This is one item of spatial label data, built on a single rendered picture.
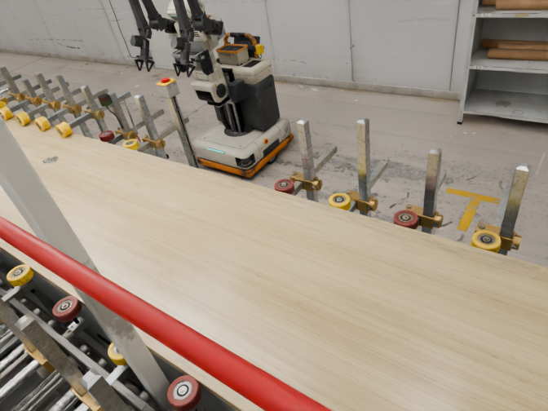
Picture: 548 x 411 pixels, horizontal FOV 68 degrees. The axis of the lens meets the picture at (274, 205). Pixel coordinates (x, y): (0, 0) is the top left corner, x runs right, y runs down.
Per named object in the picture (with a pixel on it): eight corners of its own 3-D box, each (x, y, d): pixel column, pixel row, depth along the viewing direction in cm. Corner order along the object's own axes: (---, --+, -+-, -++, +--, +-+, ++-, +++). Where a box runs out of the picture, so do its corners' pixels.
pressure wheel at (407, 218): (417, 249, 139) (418, 224, 132) (392, 248, 141) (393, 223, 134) (416, 233, 145) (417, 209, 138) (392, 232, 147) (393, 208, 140)
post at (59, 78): (92, 142, 277) (58, 73, 248) (95, 143, 275) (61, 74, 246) (88, 144, 275) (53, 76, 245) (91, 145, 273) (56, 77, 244)
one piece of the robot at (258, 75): (237, 121, 384) (215, 30, 333) (285, 130, 354) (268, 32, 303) (214, 138, 364) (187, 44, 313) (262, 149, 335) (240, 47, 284)
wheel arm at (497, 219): (504, 192, 156) (506, 183, 153) (514, 194, 154) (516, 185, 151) (473, 268, 130) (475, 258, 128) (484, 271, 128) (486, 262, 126)
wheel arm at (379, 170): (381, 167, 182) (381, 159, 180) (388, 169, 181) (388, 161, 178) (334, 226, 157) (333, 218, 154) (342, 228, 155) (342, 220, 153)
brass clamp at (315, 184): (297, 179, 181) (295, 170, 178) (324, 186, 174) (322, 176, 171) (289, 187, 177) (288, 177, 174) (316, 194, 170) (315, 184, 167)
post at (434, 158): (422, 249, 161) (431, 144, 131) (431, 252, 159) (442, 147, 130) (419, 255, 159) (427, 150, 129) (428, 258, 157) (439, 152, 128)
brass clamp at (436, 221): (407, 212, 156) (408, 201, 153) (443, 222, 149) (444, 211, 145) (401, 222, 152) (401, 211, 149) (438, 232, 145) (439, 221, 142)
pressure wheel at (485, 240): (499, 271, 126) (506, 245, 119) (471, 274, 127) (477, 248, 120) (489, 254, 132) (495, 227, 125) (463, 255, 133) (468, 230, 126)
